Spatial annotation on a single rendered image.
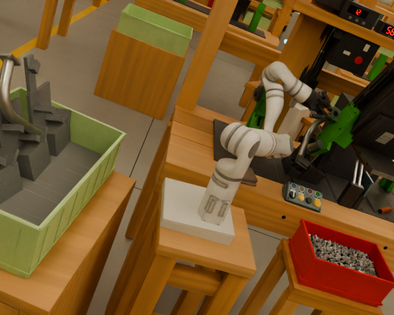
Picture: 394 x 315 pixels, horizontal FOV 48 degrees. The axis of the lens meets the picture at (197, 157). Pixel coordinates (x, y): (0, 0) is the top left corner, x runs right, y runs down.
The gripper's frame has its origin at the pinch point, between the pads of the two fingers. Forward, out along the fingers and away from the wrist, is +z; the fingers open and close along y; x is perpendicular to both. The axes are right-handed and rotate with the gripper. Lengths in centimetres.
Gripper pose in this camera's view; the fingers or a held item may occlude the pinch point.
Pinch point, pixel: (330, 114)
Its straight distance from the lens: 197.7
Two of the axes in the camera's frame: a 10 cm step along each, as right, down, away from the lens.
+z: 8.2, 5.2, 2.6
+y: 4.3, -8.4, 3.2
